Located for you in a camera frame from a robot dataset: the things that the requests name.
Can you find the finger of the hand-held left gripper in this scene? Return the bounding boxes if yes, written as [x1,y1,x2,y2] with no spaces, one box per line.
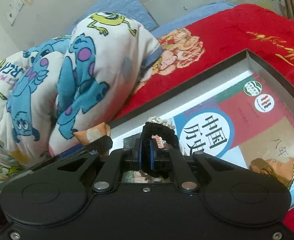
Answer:
[27,135,113,176]

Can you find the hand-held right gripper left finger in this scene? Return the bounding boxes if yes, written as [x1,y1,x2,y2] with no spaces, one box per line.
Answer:
[54,139,142,192]

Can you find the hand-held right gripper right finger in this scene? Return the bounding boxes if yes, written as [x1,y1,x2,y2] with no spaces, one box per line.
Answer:
[149,139,248,192]

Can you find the gold triangular snack packet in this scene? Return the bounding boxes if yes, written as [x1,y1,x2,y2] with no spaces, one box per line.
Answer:
[248,157,294,191]
[73,122,112,146]

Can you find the black crochet scrunchie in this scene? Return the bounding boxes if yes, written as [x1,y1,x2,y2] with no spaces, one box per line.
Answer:
[140,121,181,180]

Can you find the black cardboard box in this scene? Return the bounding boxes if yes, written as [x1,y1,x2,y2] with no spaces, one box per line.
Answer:
[109,49,294,207]

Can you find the cartoon monster printed quilt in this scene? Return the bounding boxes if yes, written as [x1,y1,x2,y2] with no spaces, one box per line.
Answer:
[0,11,162,183]

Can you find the textbook with building cover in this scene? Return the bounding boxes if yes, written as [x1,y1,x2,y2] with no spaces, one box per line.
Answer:
[122,72,294,205]

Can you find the red printed blanket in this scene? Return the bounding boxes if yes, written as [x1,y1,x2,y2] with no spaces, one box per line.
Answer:
[113,4,294,230]

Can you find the blue textured pillow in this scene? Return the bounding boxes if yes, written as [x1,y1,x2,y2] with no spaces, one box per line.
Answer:
[71,0,160,34]

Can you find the blue bed sheet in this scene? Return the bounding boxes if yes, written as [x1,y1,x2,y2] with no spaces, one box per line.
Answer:
[142,1,238,39]

